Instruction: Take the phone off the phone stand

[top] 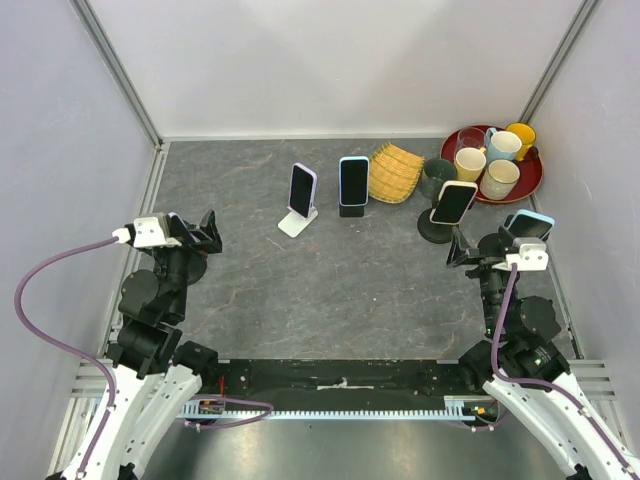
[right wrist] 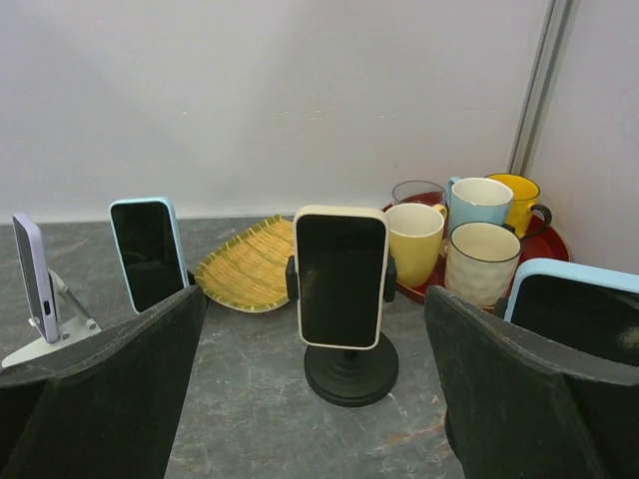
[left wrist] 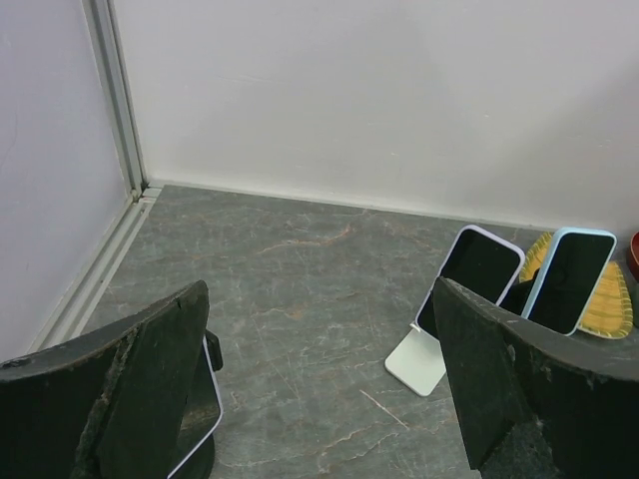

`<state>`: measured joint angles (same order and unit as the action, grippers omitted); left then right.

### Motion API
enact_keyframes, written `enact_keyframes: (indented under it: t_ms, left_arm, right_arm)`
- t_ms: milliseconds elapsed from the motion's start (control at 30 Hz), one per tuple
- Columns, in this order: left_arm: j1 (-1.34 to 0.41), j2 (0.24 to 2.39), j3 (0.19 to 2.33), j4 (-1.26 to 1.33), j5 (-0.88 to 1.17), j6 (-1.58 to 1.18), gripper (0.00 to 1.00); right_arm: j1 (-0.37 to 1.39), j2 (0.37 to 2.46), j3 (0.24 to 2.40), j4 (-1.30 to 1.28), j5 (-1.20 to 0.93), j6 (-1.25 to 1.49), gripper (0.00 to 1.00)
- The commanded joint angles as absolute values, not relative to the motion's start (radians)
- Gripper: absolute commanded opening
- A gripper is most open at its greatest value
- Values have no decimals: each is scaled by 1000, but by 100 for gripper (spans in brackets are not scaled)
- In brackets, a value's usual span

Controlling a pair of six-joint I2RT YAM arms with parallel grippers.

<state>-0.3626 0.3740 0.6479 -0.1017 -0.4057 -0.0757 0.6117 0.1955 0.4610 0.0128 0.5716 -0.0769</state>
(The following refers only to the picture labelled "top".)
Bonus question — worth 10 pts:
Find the cream case phone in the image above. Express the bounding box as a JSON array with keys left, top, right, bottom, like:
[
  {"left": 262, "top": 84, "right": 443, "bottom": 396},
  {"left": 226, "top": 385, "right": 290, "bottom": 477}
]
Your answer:
[{"left": 429, "top": 180, "right": 478, "bottom": 226}]

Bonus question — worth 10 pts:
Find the lavender case phone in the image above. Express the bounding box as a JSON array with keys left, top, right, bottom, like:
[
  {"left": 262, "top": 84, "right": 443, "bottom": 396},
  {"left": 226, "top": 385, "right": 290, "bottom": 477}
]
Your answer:
[{"left": 288, "top": 163, "right": 317, "bottom": 219}]

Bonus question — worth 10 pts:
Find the light blue case phone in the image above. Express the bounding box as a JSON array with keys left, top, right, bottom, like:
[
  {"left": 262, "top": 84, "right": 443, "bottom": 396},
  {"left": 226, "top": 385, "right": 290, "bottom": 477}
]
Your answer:
[{"left": 339, "top": 156, "right": 370, "bottom": 207}]

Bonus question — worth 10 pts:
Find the purple phone from pole stand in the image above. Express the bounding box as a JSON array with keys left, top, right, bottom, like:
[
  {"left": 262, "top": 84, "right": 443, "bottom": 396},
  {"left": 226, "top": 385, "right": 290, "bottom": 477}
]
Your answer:
[{"left": 167, "top": 212, "right": 188, "bottom": 234}]

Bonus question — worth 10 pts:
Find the black pole stand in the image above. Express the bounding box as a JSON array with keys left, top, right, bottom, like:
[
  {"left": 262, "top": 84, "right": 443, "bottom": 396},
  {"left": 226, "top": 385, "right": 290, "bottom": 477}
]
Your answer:
[
  {"left": 151, "top": 248, "right": 207, "bottom": 285},
  {"left": 417, "top": 207, "right": 464, "bottom": 244},
  {"left": 477, "top": 233, "right": 505, "bottom": 261}
]

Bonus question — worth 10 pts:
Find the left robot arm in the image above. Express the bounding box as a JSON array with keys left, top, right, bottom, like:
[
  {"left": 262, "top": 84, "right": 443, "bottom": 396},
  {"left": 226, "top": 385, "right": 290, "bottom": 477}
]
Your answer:
[{"left": 53, "top": 210, "right": 223, "bottom": 479}]

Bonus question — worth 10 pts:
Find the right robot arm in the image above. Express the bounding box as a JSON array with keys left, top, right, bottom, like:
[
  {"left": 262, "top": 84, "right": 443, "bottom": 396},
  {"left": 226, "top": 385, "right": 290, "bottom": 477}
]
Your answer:
[{"left": 447, "top": 228, "right": 639, "bottom": 479}]

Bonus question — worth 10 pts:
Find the blue phone on right stand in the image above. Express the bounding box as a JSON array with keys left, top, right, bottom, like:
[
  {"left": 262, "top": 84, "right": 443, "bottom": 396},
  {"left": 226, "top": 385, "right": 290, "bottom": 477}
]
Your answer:
[{"left": 505, "top": 209, "right": 555, "bottom": 241}]

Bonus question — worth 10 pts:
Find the white folding phone stand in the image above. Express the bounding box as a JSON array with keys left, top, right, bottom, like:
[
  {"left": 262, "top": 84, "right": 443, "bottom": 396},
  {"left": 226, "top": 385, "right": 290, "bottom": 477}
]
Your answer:
[{"left": 277, "top": 207, "right": 318, "bottom": 238}]

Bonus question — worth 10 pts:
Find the black folding phone stand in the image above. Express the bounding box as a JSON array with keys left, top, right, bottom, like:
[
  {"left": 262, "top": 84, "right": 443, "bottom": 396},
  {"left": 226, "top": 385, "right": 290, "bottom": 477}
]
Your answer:
[{"left": 339, "top": 205, "right": 365, "bottom": 218}]

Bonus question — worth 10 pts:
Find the cream textured cup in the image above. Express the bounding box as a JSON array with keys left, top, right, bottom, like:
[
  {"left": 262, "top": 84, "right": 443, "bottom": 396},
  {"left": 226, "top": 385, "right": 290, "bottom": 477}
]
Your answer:
[{"left": 479, "top": 159, "right": 520, "bottom": 201}]

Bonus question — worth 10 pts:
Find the red round tray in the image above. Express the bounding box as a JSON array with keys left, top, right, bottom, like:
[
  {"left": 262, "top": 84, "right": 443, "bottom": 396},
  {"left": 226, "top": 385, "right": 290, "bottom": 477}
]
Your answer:
[{"left": 440, "top": 130, "right": 544, "bottom": 204}]

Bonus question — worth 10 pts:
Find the dark green mug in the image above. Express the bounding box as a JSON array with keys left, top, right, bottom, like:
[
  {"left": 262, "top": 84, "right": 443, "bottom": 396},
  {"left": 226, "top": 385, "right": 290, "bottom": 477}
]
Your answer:
[{"left": 419, "top": 157, "right": 457, "bottom": 202}]

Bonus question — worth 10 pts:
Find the pale yellow cup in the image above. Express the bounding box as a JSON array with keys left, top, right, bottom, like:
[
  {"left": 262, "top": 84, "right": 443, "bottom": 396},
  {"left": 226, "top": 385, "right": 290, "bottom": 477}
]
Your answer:
[{"left": 454, "top": 147, "right": 487, "bottom": 182}]

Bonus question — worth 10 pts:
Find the light blue mug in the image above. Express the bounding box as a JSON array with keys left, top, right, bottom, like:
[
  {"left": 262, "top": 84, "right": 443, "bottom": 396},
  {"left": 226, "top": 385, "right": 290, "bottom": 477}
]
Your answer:
[{"left": 485, "top": 127, "right": 522, "bottom": 164}]

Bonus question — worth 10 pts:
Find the yellow bamboo tray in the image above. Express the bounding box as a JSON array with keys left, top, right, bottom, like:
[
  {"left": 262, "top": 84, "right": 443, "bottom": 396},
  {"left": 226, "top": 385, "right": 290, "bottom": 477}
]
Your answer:
[{"left": 368, "top": 142, "right": 424, "bottom": 204}]

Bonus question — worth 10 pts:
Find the clear glass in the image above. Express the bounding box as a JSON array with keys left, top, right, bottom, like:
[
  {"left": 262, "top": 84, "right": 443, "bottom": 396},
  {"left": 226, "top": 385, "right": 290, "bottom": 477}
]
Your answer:
[{"left": 454, "top": 127, "right": 485, "bottom": 154}]

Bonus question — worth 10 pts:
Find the yellow mug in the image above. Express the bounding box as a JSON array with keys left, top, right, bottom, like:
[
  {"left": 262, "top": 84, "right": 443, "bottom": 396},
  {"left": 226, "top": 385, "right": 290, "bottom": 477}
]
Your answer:
[{"left": 506, "top": 122, "right": 537, "bottom": 161}]

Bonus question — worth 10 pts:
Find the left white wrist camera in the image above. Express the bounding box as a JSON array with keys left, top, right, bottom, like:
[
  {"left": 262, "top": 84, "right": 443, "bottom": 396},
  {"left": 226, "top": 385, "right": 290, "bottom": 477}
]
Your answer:
[{"left": 112, "top": 213, "right": 182, "bottom": 249}]

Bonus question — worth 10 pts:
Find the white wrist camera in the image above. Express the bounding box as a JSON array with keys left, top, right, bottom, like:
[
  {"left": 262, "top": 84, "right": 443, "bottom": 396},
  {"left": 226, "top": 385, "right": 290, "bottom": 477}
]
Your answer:
[
  {"left": 112, "top": 213, "right": 182, "bottom": 249},
  {"left": 505, "top": 237, "right": 549, "bottom": 272}
]

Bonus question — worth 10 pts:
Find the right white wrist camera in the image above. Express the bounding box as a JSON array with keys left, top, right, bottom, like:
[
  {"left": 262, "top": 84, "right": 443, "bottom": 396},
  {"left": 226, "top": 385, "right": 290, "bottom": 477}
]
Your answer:
[{"left": 505, "top": 237, "right": 549, "bottom": 272}]

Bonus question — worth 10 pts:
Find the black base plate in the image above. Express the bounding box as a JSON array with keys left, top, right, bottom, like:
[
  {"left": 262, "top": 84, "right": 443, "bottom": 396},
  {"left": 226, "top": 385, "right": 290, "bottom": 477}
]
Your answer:
[{"left": 199, "top": 359, "right": 485, "bottom": 412}]

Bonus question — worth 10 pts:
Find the grey cable duct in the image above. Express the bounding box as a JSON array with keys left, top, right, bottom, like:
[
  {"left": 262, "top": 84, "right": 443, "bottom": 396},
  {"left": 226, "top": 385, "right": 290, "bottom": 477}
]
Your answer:
[{"left": 176, "top": 396, "right": 498, "bottom": 423}]

